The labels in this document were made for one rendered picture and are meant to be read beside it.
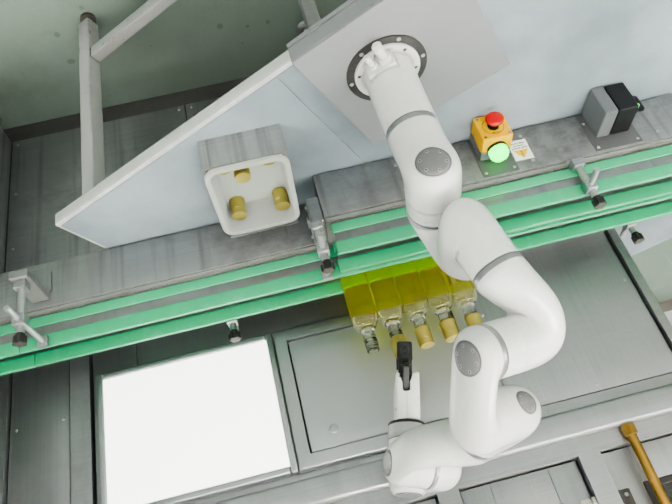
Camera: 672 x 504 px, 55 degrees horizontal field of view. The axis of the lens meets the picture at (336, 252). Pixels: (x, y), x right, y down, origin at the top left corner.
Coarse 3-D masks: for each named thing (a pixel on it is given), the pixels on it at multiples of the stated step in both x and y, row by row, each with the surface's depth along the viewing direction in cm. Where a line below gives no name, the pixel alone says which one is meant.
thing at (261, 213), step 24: (216, 168) 126; (240, 168) 126; (264, 168) 138; (288, 168) 129; (216, 192) 133; (240, 192) 143; (264, 192) 145; (288, 192) 141; (264, 216) 145; (288, 216) 144
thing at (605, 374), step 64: (576, 256) 166; (256, 320) 163; (320, 320) 162; (576, 320) 157; (640, 320) 156; (0, 384) 157; (64, 384) 157; (512, 384) 149; (576, 384) 148; (640, 384) 146; (0, 448) 148; (64, 448) 148; (512, 448) 138; (576, 448) 140
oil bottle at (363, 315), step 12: (348, 276) 146; (360, 276) 146; (348, 288) 145; (360, 288) 144; (348, 300) 143; (360, 300) 143; (372, 300) 143; (360, 312) 141; (372, 312) 141; (360, 324) 140; (372, 324) 140
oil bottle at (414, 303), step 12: (396, 264) 147; (408, 264) 147; (396, 276) 145; (408, 276) 145; (396, 288) 145; (408, 288) 143; (420, 288) 143; (408, 300) 142; (420, 300) 142; (408, 312) 141; (420, 312) 141
